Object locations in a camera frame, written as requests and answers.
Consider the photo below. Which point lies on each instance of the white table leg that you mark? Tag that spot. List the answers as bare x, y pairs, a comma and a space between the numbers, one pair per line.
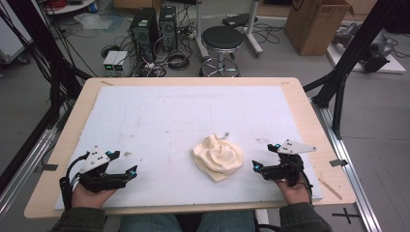
261, 216

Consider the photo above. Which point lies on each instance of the person's leg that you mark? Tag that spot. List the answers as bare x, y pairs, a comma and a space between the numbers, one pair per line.
150, 223
225, 222

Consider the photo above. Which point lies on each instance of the person's right hand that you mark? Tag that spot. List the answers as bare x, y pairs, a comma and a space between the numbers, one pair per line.
298, 195

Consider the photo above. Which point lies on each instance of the person's left hand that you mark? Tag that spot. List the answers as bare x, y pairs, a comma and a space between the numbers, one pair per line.
88, 199

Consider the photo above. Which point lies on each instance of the white stand leg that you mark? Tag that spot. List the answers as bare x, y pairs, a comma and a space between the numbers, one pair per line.
199, 29
253, 29

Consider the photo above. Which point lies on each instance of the person's right leg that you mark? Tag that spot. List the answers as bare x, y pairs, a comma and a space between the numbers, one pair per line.
225, 222

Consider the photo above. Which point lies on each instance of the thin wooden stick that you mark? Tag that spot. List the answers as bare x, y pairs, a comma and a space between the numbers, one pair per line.
330, 189

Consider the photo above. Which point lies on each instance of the white foam mat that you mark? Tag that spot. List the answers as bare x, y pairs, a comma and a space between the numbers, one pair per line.
180, 109

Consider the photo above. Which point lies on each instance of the black tape piece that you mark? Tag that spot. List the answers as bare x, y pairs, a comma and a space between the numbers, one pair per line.
338, 163
50, 167

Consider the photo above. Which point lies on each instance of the white power supply unit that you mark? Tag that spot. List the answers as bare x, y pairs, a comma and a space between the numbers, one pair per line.
121, 59
110, 59

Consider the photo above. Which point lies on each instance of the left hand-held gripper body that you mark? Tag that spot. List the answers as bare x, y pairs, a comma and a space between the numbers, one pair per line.
96, 180

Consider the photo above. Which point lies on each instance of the cream cloth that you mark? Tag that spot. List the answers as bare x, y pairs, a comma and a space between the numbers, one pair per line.
219, 159

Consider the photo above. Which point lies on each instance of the person's left leg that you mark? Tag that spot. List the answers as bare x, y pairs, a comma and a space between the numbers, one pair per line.
150, 223

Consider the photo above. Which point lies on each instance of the clear plastic sheet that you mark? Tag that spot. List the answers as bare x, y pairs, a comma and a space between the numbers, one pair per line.
93, 21

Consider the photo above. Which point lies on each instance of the cardboard box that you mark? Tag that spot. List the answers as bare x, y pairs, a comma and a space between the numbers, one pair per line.
314, 27

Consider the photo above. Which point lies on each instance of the slim black computer tower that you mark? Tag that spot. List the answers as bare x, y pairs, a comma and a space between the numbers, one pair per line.
168, 27

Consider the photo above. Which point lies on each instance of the white board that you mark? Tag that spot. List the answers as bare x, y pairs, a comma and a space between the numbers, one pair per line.
395, 66

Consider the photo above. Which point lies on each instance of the grey and black machine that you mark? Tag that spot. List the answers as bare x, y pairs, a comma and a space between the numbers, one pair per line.
375, 53

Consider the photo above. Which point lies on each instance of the aluminium rail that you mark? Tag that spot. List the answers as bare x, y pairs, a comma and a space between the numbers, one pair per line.
29, 161
351, 170

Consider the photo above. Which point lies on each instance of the large black computer tower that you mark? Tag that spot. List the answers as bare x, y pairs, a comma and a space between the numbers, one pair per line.
143, 32

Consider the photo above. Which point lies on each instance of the black flat device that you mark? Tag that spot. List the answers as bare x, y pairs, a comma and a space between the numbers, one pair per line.
238, 20

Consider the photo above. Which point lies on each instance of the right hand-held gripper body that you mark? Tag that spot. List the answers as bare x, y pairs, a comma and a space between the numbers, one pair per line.
286, 170

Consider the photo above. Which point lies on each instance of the black tape cross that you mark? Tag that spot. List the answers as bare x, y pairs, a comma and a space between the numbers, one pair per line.
346, 215

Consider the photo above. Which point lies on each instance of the black round stool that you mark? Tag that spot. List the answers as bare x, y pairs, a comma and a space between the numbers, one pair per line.
222, 37

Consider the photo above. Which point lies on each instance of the white round table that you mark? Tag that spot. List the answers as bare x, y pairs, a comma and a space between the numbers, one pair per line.
71, 7

